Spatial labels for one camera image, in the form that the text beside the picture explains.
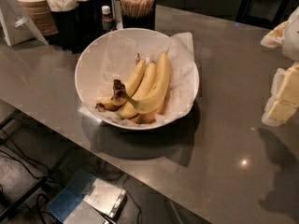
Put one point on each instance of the bottom orange-yellow banana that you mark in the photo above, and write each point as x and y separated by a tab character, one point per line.
149	117

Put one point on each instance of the black metal floor frame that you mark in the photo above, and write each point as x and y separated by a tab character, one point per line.
19	196

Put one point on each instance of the black holder of white packets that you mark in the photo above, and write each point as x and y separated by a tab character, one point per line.
75	20

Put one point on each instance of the small brown glass bottle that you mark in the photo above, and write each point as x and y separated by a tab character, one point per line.
107	18

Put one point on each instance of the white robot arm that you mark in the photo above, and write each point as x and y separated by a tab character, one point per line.
285	35

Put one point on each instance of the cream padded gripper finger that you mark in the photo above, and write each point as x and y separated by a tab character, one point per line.
284	99

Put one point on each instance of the white paper bowl liner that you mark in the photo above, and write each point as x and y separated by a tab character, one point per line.
182	78

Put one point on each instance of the stack of paper cups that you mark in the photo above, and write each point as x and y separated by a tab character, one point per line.
39	12

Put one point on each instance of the white ceramic bowl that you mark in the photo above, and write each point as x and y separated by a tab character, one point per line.
93	66

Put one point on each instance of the blue and silver floor device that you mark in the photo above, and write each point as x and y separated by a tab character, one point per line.
87	199

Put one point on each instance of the yellow banana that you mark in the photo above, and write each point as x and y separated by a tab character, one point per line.
114	102
158	91
127	110

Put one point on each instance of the black holder of wooden stirrers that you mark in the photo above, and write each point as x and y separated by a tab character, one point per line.
138	13

